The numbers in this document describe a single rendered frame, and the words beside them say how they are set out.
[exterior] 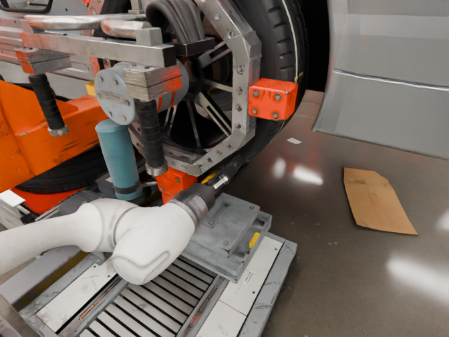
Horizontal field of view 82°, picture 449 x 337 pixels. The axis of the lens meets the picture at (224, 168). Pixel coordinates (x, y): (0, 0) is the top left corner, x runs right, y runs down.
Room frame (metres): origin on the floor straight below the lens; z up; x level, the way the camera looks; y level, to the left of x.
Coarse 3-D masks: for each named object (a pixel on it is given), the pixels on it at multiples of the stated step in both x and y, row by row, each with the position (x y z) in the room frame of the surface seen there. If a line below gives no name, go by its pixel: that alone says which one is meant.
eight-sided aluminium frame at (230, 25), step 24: (96, 0) 0.79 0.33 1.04; (120, 0) 0.82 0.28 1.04; (216, 0) 0.60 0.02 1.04; (216, 24) 0.60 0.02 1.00; (240, 24) 0.62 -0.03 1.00; (240, 48) 0.57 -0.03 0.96; (96, 72) 0.83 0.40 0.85; (240, 72) 0.58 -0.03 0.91; (240, 96) 0.57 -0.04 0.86; (240, 120) 0.57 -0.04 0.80; (240, 144) 0.57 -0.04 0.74; (192, 168) 0.65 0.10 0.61
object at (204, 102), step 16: (128, 0) 0.85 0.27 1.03; (208, 64) 0.74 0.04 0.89; (208, 80) 0.74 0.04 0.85; (192, 96) 0.77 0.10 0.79; (208, 96) 0.76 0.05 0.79; (160, 112) 0.92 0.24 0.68; (176, 112) 0.81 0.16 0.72; (192, 112) 0.78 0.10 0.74; (208, 112) 0.74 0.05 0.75; (160, 128) 0.85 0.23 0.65; (176, 128) 0.88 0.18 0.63; (192, 128) 0.91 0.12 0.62; (208, 128) 0.92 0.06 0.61; (224, 128) 0.72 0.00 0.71; (176, 144) 0.79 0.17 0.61; (192, 144) 0.79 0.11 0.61; (208, 144) 0.77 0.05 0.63
